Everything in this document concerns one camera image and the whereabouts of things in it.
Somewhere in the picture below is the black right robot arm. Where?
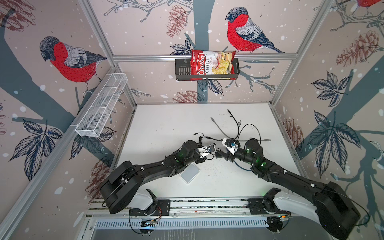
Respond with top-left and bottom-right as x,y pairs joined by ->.
216,139 -> 361,240

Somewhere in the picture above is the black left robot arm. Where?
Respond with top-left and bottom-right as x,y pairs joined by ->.
100,140 -> 216,214

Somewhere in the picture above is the red cassava chips bag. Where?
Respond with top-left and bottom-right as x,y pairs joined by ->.
191,50 -> 236,76

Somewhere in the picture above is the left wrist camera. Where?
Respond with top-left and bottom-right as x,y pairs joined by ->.
206,144 -> 216,153

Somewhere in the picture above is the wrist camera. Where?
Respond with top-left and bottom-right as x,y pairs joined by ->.
222,139 -> 239,151
206,144 -> 216,153

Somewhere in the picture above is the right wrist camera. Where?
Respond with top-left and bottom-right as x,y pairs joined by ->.
222,139 -> 239,151

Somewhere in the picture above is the black ethernet cable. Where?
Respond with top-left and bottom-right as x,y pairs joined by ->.
205,109 -> 241,143

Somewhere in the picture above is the aluminium mounting rail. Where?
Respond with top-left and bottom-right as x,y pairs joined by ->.
85,196 -> 325,219

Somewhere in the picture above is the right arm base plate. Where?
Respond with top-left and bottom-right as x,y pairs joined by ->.
247,198 -> 291,215

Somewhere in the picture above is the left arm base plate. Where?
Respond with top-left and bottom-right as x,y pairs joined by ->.
130,200 -> 171,217

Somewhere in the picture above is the black wall basket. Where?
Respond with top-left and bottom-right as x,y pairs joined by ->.
175,58 -> 240,81

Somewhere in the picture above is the white wire mesh shelf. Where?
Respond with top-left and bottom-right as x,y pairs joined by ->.
75,73 -> 128,138

